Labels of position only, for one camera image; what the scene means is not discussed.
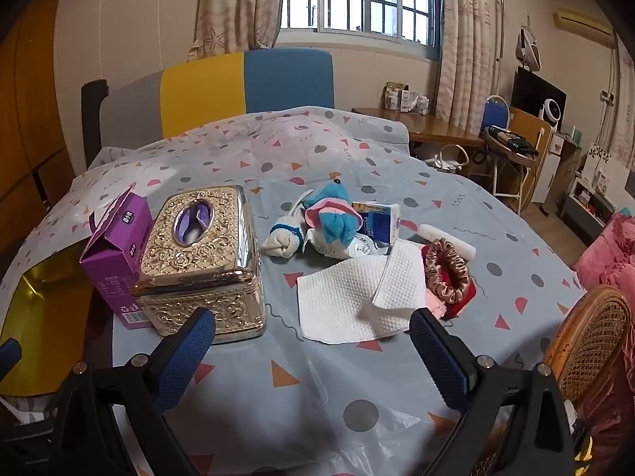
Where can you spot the wall air conditioner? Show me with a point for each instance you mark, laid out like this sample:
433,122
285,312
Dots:
580,21

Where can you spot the black television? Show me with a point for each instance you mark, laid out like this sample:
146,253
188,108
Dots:
533,91

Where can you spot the white garment steamer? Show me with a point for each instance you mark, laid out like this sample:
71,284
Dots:
528,49

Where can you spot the black device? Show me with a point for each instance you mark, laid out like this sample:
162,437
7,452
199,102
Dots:
511,140

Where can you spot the gold ornate tissue box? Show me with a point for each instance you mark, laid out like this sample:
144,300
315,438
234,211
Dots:
198,258

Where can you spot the gold metal tin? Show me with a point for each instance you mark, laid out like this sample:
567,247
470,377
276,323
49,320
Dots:
44,317

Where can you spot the blue folding chair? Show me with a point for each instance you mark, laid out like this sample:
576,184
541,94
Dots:
496,111

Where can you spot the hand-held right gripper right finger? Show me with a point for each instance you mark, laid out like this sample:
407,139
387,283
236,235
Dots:
439,362

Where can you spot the yellow wooden board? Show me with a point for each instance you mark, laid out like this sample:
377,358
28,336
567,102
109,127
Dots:
528,126

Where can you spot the patterned plastic tablecloth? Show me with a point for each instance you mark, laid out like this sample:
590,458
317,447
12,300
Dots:
317,396

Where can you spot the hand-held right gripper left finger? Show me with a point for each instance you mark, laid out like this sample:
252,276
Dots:
183,362

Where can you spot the pink satin scrunchie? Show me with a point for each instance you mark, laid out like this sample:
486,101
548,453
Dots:
446,272

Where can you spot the beige side curtain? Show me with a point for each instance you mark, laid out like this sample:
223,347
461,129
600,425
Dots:
622,109

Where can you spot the pile of towels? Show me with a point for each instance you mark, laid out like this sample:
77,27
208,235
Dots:
332,223

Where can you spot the red cloth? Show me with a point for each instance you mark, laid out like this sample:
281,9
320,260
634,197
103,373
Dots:
466,298

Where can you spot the beige starfish curtain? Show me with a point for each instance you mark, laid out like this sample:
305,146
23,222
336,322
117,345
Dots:
238,5

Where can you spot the white tall cabinet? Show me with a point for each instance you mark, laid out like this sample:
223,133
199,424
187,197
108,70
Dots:
551,178

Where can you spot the row of small boxes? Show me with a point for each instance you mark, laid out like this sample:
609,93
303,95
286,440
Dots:
407,99

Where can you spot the purple tissue box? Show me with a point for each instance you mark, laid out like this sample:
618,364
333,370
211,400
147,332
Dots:
114,258

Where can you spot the wooden wardrobe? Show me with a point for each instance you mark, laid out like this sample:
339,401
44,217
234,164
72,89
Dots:
25,134

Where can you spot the white cloth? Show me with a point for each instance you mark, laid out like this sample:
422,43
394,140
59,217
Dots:
431,231

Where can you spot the white knit glove roll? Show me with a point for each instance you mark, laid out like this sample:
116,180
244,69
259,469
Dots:
283,243

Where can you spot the blue white tissue packet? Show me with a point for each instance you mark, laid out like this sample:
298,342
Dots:
379,223

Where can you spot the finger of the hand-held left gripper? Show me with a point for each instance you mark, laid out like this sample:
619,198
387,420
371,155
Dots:
10,355

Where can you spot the rattan chair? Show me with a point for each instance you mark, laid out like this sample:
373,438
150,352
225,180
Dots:
590,342

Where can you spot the beige patterned curtain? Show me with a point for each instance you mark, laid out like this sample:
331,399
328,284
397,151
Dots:
464,44

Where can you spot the white leaf print box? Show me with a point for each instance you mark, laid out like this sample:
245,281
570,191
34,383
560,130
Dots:
600,168

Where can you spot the black chair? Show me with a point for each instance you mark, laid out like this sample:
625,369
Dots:
94,119

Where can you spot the wooden desk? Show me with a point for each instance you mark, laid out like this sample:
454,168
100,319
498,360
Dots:
431,131

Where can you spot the pink towel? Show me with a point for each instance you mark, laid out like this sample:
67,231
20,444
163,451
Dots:
435,307

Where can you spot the round side table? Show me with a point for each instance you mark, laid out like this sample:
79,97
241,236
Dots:
511,156

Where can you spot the white round fan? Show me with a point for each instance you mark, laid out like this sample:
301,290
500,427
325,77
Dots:
553,113

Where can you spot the metal pole stand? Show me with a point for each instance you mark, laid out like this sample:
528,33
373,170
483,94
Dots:
500,34

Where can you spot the white paper towel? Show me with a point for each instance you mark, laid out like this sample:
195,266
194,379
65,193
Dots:
342,297

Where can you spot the pink blanket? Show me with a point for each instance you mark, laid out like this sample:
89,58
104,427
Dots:
610,253

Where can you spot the white bag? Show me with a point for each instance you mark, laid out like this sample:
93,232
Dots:
454,163

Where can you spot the grey yellow blue sofa backrest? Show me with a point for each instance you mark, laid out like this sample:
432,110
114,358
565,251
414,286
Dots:
208,89

